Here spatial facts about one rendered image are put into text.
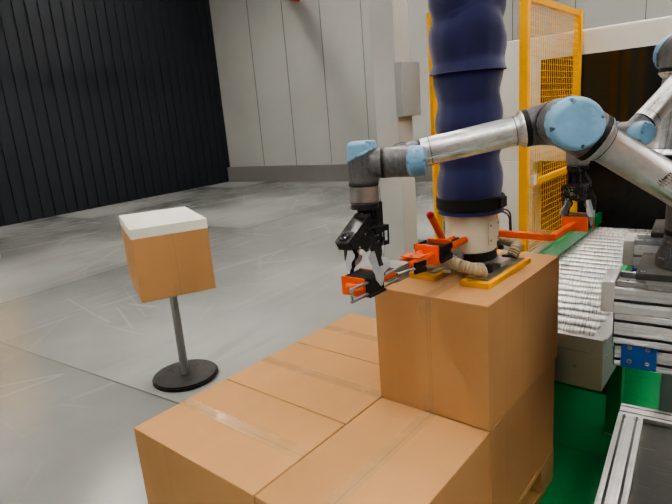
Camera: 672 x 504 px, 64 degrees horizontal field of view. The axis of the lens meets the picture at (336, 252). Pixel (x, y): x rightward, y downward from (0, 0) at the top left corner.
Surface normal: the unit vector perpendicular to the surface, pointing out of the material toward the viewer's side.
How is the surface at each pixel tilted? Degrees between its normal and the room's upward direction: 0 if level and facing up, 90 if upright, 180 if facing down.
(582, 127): 85
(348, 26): 90
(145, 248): 90
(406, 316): 90
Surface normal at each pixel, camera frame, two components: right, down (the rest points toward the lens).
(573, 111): -0.22, 0.18
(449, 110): -0.79, -0.01
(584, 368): -0.63, 0.24
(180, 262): 0.44, 0.18
